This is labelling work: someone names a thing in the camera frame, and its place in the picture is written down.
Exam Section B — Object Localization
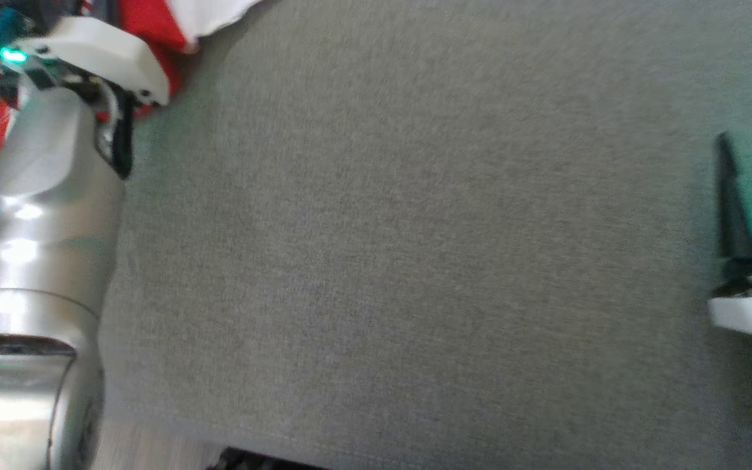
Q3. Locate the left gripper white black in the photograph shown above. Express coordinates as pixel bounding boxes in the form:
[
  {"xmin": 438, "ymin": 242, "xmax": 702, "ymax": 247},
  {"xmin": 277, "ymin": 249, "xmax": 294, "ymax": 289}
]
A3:
[{"xmin": 0, "ymin": 12, "xmax": 172, "ymax": 108}]

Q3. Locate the red white basketball jersey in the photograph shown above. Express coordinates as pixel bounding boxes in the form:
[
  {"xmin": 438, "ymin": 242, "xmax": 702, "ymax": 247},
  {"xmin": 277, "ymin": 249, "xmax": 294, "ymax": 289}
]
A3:
[{"xmin": 0, "ymin": 0, "xmax": 263, "ymax": 152}]

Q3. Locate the large grey sofa seat cushion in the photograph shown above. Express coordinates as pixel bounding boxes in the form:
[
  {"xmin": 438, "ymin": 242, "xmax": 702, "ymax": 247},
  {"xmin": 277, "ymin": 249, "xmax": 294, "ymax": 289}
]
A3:
[{"xmin": 92, "ymin": 0, "xmax": 752, "ymax": 470}]

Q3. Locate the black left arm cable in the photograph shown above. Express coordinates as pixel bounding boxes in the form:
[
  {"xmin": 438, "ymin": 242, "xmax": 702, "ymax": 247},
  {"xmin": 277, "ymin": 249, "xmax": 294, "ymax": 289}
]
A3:
[{"xmin": 92, "ymin": 82, "xmax": 136, "ymax": 181}]

